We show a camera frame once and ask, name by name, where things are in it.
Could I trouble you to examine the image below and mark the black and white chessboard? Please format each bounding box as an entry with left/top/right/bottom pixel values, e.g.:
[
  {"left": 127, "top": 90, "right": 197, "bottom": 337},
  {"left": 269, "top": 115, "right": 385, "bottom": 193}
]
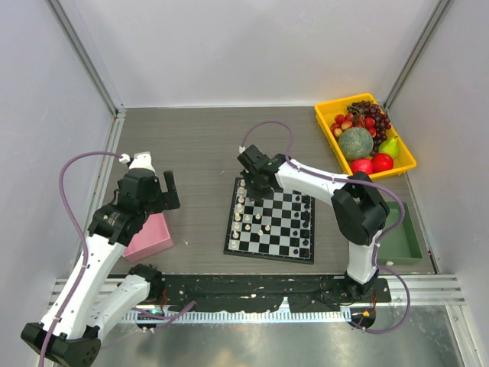
[{"left": 223, "top": 177, "right": 316, "bottom": 265}]

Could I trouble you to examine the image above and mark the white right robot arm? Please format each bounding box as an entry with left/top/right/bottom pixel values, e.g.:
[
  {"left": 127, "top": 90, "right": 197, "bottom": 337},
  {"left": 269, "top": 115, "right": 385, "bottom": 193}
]
[{"left": 238, "top": 145, "right": 390, "bottom": 301}]

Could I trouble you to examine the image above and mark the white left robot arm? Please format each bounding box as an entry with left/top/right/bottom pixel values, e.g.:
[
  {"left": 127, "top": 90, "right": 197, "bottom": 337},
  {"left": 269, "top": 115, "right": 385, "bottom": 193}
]
[{"left": 21, "top": 168, "right": 180, "bottom": 366}]

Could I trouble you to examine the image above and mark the pink open box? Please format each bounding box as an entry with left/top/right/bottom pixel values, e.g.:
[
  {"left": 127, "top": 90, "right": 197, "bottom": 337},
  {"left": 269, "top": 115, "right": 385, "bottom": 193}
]
[{"left": 123, "top": 213, "right": 174, "bottom": 262}]

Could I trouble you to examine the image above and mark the yellow fruit tray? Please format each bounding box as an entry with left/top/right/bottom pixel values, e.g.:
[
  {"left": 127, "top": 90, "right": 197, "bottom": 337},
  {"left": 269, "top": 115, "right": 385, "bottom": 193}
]
[{"left": 314, "top": 93, "right": 417, "bottom": 180}]

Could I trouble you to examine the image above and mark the green melon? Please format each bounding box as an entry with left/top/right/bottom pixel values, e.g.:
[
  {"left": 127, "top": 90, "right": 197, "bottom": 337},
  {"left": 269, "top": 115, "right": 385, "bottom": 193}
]
[{"left": 338, "top": 128, "right": 374, "bottom": 161}]

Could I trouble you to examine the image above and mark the red apple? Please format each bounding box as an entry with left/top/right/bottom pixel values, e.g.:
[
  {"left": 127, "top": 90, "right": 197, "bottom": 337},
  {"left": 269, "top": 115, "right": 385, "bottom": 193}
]
[
  {"left": 371, "top": 153, "right": 394, "bottom": 173},
  {"left": 350, "top": 158, "right": 374, "bottom": 175}
]

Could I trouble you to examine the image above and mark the purple grape bunch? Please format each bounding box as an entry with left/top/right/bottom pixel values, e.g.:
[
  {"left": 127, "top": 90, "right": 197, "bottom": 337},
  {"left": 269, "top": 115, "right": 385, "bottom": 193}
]
[{"left": 347, "top": 101, "right": 392, "bottom": 147}]

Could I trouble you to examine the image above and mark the green pear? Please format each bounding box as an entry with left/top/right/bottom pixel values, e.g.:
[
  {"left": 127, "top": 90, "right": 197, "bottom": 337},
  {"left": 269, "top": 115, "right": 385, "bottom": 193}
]
[{"left": 378, "top": 136, "right": 400, "bottom": 159}]

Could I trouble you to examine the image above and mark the green empty tray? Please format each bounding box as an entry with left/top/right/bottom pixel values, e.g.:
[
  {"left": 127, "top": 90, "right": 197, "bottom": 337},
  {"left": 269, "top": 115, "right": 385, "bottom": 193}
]
[{"left": 377, "top": 202, "right": 423, "bottom": 266}]

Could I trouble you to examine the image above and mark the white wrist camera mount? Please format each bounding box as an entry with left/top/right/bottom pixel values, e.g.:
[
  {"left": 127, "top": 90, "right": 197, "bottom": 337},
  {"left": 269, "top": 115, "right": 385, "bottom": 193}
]
[{"left": 118, "top": 151, "right": 156, "bottom": 173}]

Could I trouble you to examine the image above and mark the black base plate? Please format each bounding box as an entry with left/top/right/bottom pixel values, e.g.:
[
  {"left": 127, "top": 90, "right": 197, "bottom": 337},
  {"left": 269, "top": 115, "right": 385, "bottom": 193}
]
[{"left": 151, "top": 274, "right": 392, "bottom": 313}]

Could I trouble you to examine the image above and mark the aluminium frame rail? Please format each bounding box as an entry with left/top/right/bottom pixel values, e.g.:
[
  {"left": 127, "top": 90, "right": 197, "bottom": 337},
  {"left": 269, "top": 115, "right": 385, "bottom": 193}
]
[{"left": 45, "top": 0, "right": 127, "bottom": 127}]

